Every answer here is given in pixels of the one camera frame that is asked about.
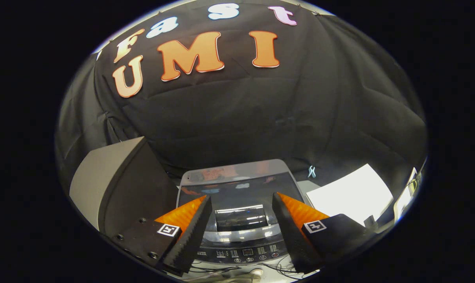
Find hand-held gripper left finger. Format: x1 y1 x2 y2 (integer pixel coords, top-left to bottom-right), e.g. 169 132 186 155
114 195 213 276

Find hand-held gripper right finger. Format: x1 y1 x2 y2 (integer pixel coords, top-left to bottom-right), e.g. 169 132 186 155
272 192 376 274

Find dark transparent washing machine lid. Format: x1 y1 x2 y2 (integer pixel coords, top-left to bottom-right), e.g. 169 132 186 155
177 159 306 246

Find white flat board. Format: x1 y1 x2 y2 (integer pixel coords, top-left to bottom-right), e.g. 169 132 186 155
306 164 394 227

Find grey box table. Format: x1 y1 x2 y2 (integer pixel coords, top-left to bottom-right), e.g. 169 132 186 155
69 136 180 237

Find black cables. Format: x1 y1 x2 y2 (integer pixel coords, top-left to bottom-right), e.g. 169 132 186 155
190 263 302 280

